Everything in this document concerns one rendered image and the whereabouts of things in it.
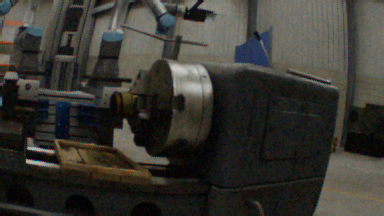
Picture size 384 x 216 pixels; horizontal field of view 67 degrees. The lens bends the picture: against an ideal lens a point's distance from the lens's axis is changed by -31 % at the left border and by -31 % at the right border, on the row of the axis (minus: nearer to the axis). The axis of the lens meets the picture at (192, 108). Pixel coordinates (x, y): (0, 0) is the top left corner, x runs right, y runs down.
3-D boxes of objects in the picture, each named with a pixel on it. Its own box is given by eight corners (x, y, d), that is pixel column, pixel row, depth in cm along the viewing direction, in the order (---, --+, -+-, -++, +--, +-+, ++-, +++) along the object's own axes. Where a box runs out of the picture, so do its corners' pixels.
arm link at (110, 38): (97, 55, 176) (103, 29, 176) (98, 56, 189) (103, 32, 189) (119, 56, 179) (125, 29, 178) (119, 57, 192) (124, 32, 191)
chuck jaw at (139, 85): (158, 104, 135) (154, 76, 141) (164, 95, 131) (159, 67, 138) (127, 101, 130) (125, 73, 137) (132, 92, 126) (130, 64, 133)
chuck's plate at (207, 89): (165, 145, 151) (178, 59, 148) (203, 170, 123) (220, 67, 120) (156, 144, 150) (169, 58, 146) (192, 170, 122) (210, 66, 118)
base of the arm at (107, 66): (88, 74, 186) (91, 55, 186) (112, 77, 194) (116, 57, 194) (96, 75, 173) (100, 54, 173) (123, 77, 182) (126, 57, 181)
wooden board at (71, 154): (119, 157, 145) (119, 147, 145) (151, 185, 113) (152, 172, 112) (54, 148, 132) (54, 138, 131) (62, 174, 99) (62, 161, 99)
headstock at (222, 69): (275, 159, 187) (286, 80, 185) (330, 176, 144) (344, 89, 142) (161, 158, 161) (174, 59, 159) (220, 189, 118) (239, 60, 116)
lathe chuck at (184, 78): (156, 144, 150) (169, 58, 146) (192, 170, 122) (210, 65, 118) (134, 142, 146) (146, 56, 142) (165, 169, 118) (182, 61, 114)
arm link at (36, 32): (26, 49, 148) (32, 23, 147) (18, 50, 156) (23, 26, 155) (42, 51, 158) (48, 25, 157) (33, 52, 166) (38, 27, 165)
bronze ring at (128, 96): (133, 89, 131) (109, 89, 127) (143, 91, 123) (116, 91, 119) (132, 117, 132) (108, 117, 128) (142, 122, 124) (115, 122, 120)
